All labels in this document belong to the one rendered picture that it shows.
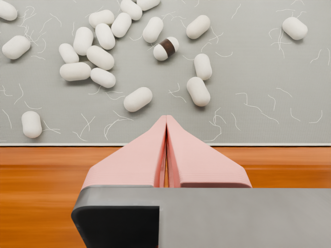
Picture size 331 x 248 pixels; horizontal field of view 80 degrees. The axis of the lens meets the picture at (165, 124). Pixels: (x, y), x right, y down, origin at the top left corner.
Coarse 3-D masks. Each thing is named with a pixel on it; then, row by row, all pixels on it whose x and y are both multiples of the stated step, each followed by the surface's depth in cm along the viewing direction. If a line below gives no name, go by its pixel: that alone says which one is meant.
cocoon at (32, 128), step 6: (24, 114) 23; (30, 114) 23; (36, 114) 24; (24, 120) 23; (30, 120) 23; (36, 120) 23; (24, 126) 23; (30, 126) 22; (36, 126) 23; (24, 132) 23; (30, 132) 22; (36, 132) 23
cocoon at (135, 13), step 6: (126, 0) 26; (120, 6) 27; (126, 6) 26; (132, 6) 26; (138, 6) 26; (126, 12) 27; (132, 12) 26; (138, 12) 26; (132, 18) 27; (138, 18) 27
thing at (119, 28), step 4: (120, 16) 26; (124, 16) 26; (128, 16) 26; (116, 20) 26; (120, 20) 26; (124, 20) 26; (128, 20) 26; (112, 24) 26; (116, 24) 25; (120, 24) 26; (124, 24) 26; (128, 24) 26; (112, 28) 26; (116, 28) 25; (120, 28) 26; (124, 28) 26; (128, 28) 27; (112, 32) 26; (116, 32) 26; (120, 32) 26; (124, 32) 26; (116, 36) 26; (120, 36) 26
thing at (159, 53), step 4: (172, 40) 25; (176, 40) 25; (176, 44) 25; (156, 48) 25; (160, 48) 24; (176, 48) 25; (156, 52) 25; (160, 52) 25; (164, 52) 25; (156, 56) 25; (160, 56) 25; (164, 56) 25; (160, 60) 25
